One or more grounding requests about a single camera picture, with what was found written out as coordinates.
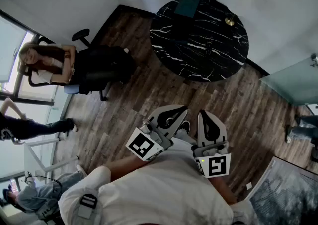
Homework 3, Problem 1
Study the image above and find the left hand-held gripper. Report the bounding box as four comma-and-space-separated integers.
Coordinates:
125, 104, 189, 162

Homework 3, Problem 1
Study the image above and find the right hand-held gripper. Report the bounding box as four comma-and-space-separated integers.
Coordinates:
190, 109, 232, 179

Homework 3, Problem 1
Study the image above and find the person's left forearm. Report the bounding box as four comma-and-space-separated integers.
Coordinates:
106, 154, 151, 183

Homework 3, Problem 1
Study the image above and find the person's right forearm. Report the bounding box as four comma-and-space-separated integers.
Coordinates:
208, 175, 239, 206

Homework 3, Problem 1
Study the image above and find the person's black shoe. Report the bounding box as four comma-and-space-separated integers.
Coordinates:
177, 120, 191, 136

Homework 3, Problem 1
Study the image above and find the person's grey trouser leg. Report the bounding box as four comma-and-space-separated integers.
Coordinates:
173, 128, 197, 146

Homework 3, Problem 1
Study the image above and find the round black marble table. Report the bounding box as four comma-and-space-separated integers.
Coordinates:
149, 0, 250, 83

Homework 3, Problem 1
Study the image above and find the person's white shirt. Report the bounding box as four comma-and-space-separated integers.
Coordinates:
58, 136, 259, 225

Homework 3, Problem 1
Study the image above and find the glass table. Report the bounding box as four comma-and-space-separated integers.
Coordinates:
259, 55, 318, 107

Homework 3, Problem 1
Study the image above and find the grey patterned rug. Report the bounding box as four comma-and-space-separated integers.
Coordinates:
247, 156, 318, 225

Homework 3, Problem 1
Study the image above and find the brass round lamp base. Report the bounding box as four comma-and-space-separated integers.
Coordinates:
224, 13, 237, 27

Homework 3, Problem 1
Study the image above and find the black office chair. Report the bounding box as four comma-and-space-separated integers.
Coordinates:
26, 28, 113, 102

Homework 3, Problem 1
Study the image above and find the grey strap with black buckle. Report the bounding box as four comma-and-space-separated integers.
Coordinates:
76, 193, 99, 220

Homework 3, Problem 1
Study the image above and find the black cable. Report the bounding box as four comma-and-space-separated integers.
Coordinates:
34, 174, 63, 196

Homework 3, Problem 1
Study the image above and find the white desk frame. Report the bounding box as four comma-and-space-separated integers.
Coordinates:
23, 136, 80, 178

